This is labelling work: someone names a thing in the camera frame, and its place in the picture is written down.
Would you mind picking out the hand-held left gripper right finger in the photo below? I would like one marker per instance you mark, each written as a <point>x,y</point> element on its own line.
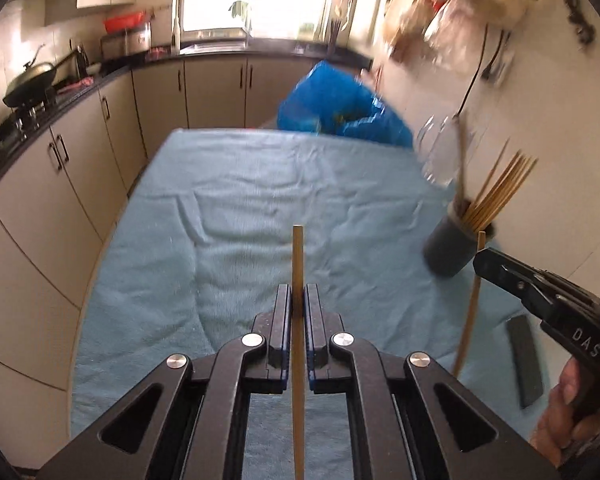
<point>308,325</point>

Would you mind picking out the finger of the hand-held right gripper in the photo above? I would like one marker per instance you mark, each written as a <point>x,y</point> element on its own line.
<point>525,285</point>

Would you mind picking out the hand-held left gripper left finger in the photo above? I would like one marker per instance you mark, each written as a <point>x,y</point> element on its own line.
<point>287,325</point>

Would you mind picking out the black chopstick holder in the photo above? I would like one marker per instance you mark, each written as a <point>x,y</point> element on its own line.
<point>450,250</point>

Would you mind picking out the bundle of light wooden chopsticks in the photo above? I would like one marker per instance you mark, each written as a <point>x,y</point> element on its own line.
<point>495,195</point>

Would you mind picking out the dark brown wooden chopstick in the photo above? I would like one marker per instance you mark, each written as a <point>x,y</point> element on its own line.
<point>461,160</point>

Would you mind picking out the person's right hand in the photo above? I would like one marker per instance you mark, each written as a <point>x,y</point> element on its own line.
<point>555,425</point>

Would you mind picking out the black flat bar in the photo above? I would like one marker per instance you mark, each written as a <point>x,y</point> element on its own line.
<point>526,365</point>

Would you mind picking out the blue tablecloth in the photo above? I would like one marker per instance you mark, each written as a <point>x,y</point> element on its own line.
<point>230,235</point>

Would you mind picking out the clear glass mug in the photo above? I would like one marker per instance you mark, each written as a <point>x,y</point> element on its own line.
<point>442,160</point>

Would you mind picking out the blue plastic bag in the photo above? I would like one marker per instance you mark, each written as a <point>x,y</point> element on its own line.
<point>340,105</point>

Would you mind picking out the cream base cabinets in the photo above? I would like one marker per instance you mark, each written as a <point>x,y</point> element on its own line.
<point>40,220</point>

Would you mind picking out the clear hanging plastic bag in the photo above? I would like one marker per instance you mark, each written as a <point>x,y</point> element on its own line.
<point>430,25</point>

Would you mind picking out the kitchen sink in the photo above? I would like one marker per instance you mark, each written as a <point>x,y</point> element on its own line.
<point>210,46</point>

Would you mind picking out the black countertop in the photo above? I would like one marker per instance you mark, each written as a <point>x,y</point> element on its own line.
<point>145,62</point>

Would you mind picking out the white bottle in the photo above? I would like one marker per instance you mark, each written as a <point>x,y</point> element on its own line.
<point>176,35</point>

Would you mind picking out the green cloth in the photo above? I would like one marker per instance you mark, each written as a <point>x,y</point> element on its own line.
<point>239,10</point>

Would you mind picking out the pink raw meat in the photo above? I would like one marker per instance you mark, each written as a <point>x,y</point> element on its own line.
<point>77,85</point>

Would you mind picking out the silver rice cooker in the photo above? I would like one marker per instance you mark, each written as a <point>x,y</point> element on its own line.
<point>125,42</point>

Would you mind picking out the gas stove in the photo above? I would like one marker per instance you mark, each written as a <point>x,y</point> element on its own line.
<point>27,117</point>

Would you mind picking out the electric kettle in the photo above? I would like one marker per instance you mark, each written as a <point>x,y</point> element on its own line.
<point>82,60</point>

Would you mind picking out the red basin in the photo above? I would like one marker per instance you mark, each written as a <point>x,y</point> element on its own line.
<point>125,22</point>

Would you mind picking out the black wok with lid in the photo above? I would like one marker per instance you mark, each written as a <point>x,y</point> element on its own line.
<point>30,80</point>

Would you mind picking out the wall socket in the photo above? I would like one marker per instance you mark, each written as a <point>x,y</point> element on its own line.
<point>500,67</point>

